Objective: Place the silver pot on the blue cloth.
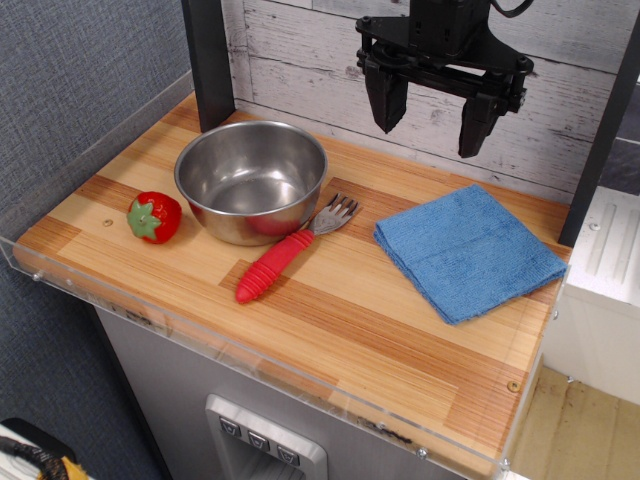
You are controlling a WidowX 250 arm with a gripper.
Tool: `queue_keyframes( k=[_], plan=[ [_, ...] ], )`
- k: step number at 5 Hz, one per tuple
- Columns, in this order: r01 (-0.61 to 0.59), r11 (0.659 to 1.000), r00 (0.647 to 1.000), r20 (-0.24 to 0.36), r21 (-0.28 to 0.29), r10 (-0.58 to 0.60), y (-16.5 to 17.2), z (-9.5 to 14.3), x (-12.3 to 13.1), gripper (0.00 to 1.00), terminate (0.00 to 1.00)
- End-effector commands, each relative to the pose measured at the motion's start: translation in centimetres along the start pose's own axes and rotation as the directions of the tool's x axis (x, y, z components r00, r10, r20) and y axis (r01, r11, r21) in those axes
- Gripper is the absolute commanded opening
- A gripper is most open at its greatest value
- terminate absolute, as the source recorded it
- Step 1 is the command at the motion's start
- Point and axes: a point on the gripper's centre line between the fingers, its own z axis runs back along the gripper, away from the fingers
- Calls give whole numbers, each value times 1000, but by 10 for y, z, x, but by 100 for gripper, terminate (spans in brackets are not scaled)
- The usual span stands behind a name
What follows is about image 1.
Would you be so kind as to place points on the white toy sink counter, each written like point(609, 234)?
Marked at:
point(593, 336)

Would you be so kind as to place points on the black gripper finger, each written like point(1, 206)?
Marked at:
point(479, 116)
point(387, 95)

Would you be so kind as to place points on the clear acrylic edge guard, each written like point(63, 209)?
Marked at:
point(343, 328)

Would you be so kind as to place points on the red handled metal fork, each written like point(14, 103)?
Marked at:
point(263, 273)

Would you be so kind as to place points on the black left frame post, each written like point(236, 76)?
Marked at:
point(209, 58)

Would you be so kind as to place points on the grey toy fridge cabinet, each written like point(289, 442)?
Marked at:
point(171, 381)

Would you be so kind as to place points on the silver metal pot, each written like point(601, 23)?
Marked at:
point(252, 183)

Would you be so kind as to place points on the black right frame post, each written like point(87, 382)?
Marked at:
point(612, 117)

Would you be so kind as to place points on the silver dispenser button panel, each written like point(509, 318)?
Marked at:
point(252, 447)

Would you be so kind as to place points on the red toy strawberry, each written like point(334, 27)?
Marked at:
point(154, 217)

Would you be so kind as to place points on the black and yellow object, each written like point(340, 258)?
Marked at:
point(28, 452)

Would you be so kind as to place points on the blue folded cloth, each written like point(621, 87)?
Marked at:
point(466, 254)

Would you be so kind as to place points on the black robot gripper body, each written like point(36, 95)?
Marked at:
point(447, 46)

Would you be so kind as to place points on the black frame post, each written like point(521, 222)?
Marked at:
point(209, 58)
point(612, 117)

